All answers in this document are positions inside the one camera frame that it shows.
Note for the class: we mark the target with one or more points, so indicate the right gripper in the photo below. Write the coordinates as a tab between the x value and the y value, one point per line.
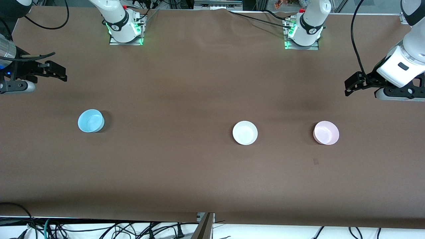
22	68

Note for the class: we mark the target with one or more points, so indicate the aluminium table corner bracket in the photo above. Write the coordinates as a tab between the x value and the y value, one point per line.
405	18

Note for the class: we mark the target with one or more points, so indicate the aluminium profile post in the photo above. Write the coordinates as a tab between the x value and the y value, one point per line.
204	229

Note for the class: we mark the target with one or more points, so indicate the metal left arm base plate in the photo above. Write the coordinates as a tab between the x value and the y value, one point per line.
314	47

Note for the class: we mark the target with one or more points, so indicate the light blue bowl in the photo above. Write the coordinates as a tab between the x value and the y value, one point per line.
90	120

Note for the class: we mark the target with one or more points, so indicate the white bowl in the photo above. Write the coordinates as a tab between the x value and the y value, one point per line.
245	132

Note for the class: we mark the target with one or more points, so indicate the pink bowl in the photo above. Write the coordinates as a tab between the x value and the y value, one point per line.
326	132

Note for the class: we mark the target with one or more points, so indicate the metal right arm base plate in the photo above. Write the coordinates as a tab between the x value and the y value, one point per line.
114	43

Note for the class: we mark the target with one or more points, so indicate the orange toy clutter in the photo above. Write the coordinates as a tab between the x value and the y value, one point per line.
279	4

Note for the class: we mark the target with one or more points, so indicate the brown table cover sheet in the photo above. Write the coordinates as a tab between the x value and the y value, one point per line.
199	182

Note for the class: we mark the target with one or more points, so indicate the grey power strip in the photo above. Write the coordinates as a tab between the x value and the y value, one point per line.
217	5

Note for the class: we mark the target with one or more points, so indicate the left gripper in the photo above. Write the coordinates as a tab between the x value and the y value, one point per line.
370	78

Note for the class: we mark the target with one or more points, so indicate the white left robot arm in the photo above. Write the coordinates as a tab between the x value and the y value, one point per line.
312	20

